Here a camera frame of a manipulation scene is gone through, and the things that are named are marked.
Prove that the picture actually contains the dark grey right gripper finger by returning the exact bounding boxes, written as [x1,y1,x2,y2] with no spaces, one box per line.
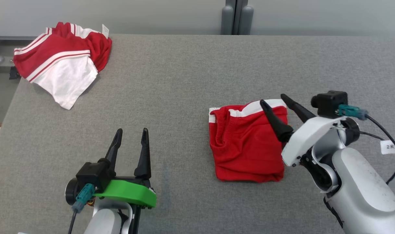
[281,94,317,123]
[260,99,295,143]

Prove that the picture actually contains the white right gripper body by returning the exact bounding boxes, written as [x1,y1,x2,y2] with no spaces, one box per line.
[281,115,347,168]

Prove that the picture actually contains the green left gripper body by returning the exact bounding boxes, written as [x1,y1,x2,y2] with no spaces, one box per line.
[95,176,157,209]

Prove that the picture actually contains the red shorts with white stripe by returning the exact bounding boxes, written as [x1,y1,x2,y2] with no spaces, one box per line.
[209,99,289,183]

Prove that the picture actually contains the black cable teal connector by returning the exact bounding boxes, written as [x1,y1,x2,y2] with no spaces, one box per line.
[336,104,395,186]
[67,183,96,234]

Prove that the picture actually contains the white paper cable label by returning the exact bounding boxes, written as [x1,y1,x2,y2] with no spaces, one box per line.
[380,140,395,159]

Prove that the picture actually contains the right black cable teal connector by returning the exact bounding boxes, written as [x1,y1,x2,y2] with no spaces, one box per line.
[336,104,395,186]

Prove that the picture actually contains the grey partition post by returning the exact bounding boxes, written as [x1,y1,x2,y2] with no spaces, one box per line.
[221,0,254,35]

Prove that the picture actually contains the left black cable teal connector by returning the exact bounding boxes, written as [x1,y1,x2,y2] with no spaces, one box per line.
[67,183,96,234]

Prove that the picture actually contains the thin black cable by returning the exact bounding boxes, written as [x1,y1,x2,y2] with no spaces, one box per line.
[359,131,385,141]

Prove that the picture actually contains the red shirt with white sleeve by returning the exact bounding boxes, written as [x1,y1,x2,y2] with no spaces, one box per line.
[14,22,112,110]

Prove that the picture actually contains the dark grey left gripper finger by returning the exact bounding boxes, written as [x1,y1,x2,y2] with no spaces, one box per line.
[134,128,152,180]
[99,128,124,173]

